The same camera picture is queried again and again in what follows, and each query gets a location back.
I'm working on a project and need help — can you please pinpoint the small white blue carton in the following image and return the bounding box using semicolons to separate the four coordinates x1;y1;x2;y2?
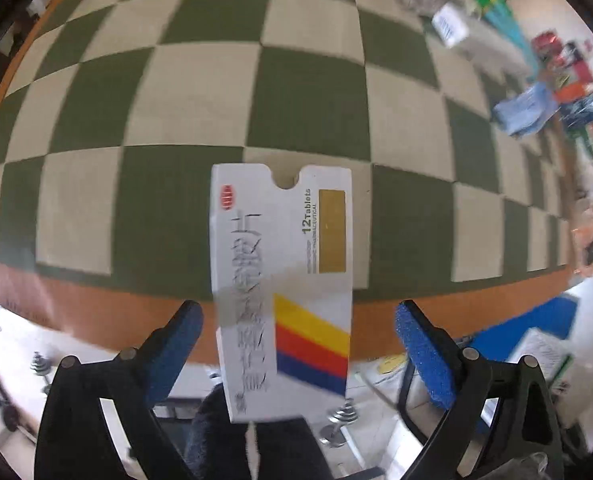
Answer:
431;2;470;49

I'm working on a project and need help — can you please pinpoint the teal plastic strip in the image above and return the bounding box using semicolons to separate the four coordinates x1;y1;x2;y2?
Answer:
482;2;541;70

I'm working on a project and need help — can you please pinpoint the red black package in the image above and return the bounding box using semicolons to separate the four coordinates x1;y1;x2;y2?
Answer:
531;31;593;86

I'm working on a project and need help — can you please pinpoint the metal dumbbell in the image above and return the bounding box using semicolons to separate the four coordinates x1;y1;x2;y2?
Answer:
320;396;360;449
30;351;53;397

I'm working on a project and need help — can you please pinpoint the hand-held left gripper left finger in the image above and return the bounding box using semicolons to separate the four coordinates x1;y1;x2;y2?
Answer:
34;300;204;480

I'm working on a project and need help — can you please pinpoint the blue floor mat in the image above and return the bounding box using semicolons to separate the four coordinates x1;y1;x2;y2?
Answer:
469;296;580;362

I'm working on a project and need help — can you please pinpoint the blue plastic packet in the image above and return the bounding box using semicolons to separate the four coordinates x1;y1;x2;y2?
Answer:
493;82;560;137

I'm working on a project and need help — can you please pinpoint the white printed paper box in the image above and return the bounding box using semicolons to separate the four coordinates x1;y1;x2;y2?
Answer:
505;327;575;387

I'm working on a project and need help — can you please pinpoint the dark cloth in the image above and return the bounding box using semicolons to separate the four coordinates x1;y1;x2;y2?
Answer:
184;385;338;480

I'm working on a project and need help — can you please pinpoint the orange packet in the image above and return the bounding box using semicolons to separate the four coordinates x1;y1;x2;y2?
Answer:
555;84;588;105

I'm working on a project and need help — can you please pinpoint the white medicine box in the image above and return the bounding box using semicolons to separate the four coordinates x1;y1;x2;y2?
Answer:
210;162;353;424

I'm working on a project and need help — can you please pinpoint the yellow round object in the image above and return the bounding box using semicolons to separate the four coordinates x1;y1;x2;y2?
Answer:
376;355;408;375

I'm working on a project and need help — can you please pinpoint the green beige checkered tablecloth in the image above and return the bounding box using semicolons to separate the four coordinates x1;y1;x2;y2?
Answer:
0;0;579;367

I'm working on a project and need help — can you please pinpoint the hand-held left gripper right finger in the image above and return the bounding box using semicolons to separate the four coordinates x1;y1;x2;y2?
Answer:
395;300;564;480

